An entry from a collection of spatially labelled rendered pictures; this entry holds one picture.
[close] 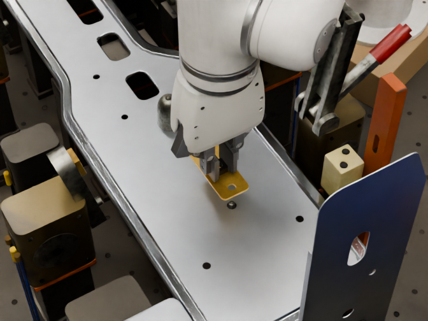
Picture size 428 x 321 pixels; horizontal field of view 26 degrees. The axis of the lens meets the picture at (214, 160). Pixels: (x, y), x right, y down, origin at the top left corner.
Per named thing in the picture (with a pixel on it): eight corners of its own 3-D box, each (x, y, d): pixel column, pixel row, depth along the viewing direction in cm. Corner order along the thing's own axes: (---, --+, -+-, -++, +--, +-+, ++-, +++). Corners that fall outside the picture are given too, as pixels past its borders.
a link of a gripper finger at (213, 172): (206, 127, 107) (206, 162, 112) (181, 137, 106) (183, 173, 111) (220, 145, 105) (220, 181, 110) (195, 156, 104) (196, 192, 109)
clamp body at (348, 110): (279, 256, 144) (294, 104, 117) (330, 229, 147) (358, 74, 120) (302, 288, 141) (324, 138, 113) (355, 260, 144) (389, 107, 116)
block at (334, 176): (301, 307, 138) (323, 153, 110) (320, 297, 139) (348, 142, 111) (314, 325, 136) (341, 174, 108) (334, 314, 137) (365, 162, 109)
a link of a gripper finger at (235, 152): (241, 110, 108) (240, 146, 114) (218, 121, 107) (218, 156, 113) (256, 128, 107) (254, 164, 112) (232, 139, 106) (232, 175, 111)
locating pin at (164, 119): (153, 126, 123) (151, 92, 118) (174, 117, 124) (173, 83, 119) (165, 142, 121) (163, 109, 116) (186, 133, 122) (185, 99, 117)
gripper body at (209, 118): (242, 22, 101) (240, 92, 109) (159, 57, 97) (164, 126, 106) (279, 65, 97) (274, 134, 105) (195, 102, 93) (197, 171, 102)
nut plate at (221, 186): (188, 153, 113) (187, 148, 112) (214, 141, 115) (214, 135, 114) (223, 202, 109) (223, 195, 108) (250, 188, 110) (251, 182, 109)
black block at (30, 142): (14, 268, 143) (-24, 148, 120) (72, 241, 146) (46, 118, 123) (28, 294, 140) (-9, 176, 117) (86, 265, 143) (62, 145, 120)
